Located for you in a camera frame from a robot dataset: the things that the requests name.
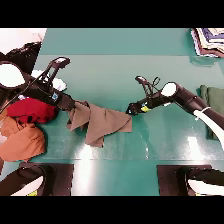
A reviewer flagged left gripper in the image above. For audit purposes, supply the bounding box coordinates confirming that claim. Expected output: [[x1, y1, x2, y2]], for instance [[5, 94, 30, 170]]
[[56, 93, 77, 112]]

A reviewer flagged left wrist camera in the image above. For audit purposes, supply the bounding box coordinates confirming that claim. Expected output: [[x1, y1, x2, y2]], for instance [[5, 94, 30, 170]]
[[39, 56, 72, 85]]

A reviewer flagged heap of clothes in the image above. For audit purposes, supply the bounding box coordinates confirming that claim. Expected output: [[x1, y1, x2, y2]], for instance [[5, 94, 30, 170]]
[[190, 27, 224, 60]]

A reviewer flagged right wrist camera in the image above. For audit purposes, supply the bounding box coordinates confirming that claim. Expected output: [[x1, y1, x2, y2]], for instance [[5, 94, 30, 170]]
[[134, 75, 162, 100]]

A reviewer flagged brown garment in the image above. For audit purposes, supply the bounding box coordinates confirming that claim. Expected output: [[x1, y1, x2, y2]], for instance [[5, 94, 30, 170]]
[[66, 99, 134, 149]]

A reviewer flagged orange garment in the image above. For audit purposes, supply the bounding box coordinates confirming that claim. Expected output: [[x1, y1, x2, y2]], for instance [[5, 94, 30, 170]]
[[0, 113, 47, 164]]

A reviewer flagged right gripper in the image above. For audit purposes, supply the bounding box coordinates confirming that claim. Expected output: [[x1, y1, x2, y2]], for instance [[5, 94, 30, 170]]
[[126, 98, 152, 117]]

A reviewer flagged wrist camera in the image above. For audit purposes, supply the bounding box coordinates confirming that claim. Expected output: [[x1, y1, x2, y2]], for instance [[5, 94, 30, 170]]
[[39, 56, 72, 85], [134, 75, 162, 100]]

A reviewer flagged white garment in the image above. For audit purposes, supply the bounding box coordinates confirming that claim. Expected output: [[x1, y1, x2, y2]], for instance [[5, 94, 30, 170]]
[[31, 68, 68, 92]]

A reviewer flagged red garment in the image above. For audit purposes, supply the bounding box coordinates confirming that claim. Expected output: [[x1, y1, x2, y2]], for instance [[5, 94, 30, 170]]
[[6, 97, 60, 125]]

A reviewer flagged green garment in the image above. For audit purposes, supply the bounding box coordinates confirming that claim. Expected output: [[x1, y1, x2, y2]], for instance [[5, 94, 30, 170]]
[[198, 84, 224, 141]]

